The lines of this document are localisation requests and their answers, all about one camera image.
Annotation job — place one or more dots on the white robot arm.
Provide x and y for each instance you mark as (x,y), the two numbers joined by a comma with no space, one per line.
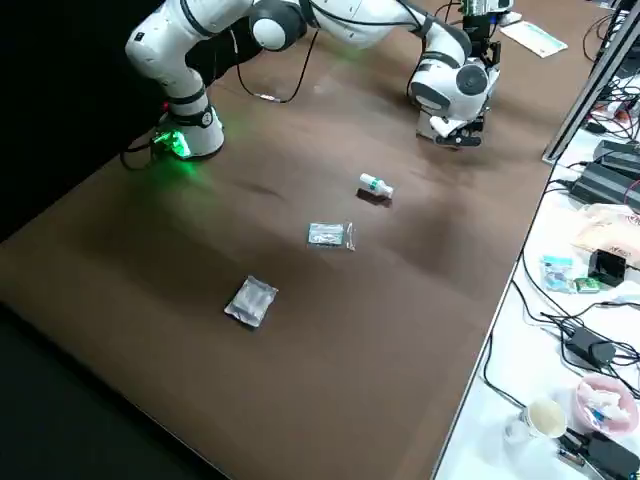
(340,20)
(500,4)

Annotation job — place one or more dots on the black power brick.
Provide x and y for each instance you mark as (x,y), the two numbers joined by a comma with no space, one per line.
(620,152)
(605,182)

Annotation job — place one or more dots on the clear bag of white gauze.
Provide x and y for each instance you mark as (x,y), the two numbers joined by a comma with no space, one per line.
(250,302)

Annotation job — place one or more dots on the pink bowl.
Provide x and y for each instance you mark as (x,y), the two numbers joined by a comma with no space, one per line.
(581,405)

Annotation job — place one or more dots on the small green box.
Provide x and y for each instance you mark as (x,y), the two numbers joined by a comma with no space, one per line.
(586,285)

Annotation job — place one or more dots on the aluminium frame post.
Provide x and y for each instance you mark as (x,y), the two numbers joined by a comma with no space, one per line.
(586,85)

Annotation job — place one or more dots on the small black box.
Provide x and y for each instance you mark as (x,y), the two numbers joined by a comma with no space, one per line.
(607,267)

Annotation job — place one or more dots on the black power adapter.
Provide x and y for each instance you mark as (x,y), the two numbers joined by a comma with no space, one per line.
(587,345)

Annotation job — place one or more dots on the white disinfectant bottle teal band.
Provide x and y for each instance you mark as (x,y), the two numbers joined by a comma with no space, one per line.
(375,184)

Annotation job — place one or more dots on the blue white face mask packet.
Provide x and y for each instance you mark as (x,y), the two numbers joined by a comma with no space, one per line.
(532,37)

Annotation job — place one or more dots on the white paper cup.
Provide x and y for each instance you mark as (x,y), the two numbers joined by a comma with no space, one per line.
(545,417)

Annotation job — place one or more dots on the plastic bag with red print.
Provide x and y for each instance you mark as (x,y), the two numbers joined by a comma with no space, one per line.
(605,230)

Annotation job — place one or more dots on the black flat device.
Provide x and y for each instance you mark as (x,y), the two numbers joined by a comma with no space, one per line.
(610,457)

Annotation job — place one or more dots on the white plastic pill box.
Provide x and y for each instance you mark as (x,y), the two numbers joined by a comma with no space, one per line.
(512,19)

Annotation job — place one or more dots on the clear bag of bandages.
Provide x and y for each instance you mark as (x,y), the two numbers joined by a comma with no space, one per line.
(325,234)

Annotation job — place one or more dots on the teal white packet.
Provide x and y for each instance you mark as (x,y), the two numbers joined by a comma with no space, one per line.
(556,274)

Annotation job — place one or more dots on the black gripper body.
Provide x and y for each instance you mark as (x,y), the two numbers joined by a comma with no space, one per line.
(479,27)
(472,125)

